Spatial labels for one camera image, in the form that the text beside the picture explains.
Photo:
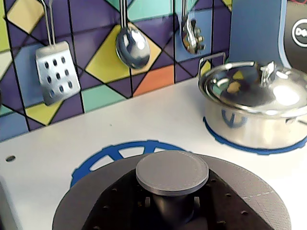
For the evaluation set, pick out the blue side panel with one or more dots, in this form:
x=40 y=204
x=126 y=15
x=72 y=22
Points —
x=256 y=31

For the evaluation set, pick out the dark gray lid with knob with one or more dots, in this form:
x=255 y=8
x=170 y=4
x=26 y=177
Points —
x=171 y=172

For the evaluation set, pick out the slotted metal toy spatula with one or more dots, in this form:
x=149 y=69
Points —
x=57 y=74

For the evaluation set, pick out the black appliance with round logo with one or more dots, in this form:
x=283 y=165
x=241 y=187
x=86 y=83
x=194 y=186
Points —
x=297 y=33

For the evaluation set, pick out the shiny steel pot lid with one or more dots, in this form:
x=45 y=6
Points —
x=254 y=88

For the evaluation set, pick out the shiny steel toy pot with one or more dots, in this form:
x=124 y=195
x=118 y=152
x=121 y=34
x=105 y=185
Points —
x=251 y=127

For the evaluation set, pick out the metal toy spoon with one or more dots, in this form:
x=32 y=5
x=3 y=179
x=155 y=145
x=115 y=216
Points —
x=132 y=46

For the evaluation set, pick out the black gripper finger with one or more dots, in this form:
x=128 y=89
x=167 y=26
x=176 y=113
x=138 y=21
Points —
x=223 y=208
x=124 y=206

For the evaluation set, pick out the colourful geometric backsplash panel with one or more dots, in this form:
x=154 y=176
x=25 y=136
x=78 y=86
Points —
x=100 y=79

